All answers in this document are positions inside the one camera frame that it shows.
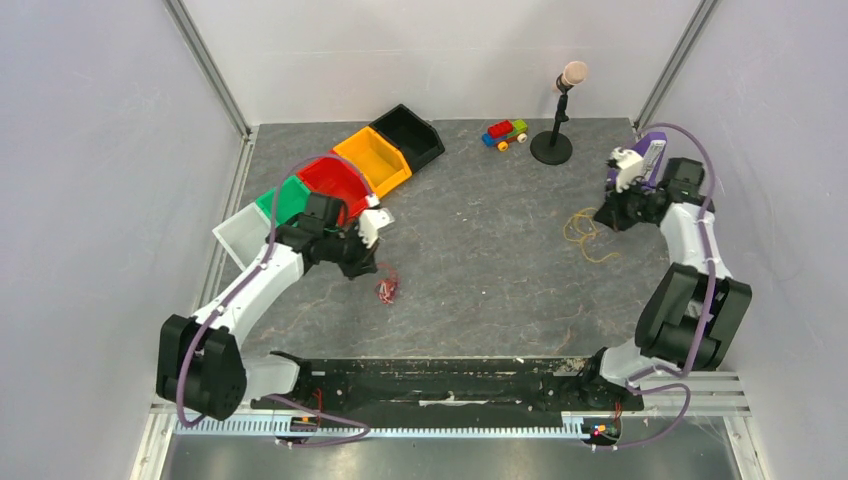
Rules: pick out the green bin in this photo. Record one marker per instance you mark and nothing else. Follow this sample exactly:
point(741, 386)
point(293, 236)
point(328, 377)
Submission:
point(291, 200)

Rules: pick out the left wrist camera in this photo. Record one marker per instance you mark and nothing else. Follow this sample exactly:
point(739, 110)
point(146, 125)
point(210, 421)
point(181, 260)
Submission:
point(371, 220)

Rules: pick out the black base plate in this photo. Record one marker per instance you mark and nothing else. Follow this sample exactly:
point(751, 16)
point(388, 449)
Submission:
point(476, 392)

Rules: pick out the red bin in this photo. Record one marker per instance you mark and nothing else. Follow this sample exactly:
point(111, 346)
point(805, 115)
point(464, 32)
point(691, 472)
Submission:
point(340, 179)

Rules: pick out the white bin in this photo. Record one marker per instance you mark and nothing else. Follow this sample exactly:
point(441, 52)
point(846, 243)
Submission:
point(243, 234)

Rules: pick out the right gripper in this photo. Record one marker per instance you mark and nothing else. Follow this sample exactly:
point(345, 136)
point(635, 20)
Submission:
point(616, 213)

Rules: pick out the slotted cable duct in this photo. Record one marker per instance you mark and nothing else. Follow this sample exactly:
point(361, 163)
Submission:
point(279, 425)

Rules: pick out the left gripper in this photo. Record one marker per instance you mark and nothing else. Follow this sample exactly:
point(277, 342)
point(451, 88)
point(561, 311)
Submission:
point(364, 261)

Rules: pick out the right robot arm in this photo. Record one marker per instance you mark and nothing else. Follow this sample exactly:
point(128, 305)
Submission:
point(693, 315)

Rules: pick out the microphone on stand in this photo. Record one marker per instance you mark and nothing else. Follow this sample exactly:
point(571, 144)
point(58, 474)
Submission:
point(552, 147)

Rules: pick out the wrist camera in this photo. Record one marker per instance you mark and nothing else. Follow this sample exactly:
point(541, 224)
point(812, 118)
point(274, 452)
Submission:
point(371, 220)
point(624, 166)

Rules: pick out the purple metronome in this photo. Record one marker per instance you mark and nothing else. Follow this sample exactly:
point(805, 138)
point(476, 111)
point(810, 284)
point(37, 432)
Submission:
point(651, 146)

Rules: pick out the yellow bin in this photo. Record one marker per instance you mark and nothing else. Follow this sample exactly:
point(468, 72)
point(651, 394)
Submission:
point(383, 165)

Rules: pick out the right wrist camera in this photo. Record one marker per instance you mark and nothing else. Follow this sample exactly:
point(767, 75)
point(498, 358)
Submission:
point(624, 166)

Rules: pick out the toy brick car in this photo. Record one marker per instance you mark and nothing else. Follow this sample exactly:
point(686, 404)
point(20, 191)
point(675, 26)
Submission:
point(502, 134)

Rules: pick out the black bin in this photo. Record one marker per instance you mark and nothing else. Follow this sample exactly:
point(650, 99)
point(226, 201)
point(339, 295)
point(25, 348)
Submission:
point(417, 139)

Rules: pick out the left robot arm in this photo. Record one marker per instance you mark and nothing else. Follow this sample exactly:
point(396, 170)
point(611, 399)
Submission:
point(200, 364)

